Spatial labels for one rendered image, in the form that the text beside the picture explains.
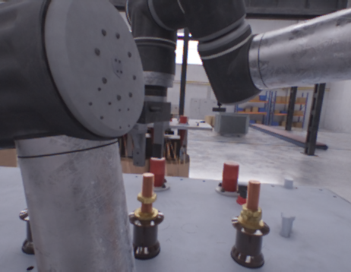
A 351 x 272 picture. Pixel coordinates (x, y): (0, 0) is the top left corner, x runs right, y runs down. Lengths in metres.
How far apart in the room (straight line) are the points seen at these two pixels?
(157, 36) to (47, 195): 0.39
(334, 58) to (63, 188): 0.39
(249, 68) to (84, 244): 0.37
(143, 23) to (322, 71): 0.35
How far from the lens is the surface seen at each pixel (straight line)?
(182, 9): 0.48
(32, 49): 0.22
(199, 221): 0.85
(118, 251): 0.29
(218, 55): 0.47
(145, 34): 0.55
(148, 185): 0.61
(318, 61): 0.43
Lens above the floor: 1.76
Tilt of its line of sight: 9 degrees down
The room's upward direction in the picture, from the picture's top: 3 degrees clockwise
